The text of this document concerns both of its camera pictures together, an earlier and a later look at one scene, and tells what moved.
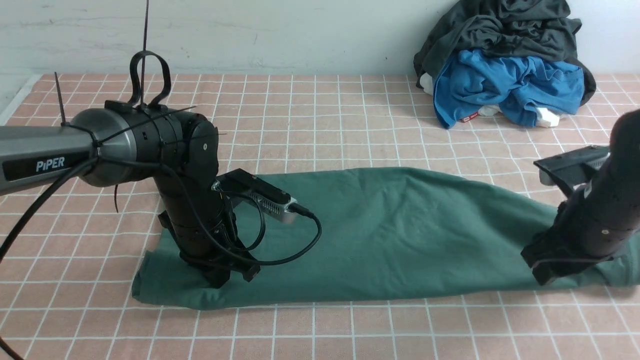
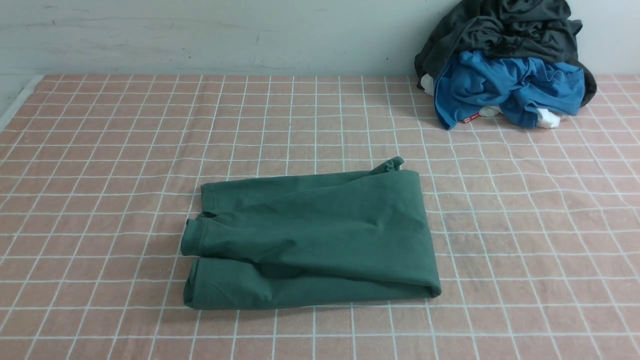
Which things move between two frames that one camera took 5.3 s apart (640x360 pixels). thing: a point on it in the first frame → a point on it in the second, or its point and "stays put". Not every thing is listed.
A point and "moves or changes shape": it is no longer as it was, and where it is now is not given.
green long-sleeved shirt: x=381 y=233 moves or changes shape
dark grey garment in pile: x=545 y=29 stays put
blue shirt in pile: x=521 y=85 stays put
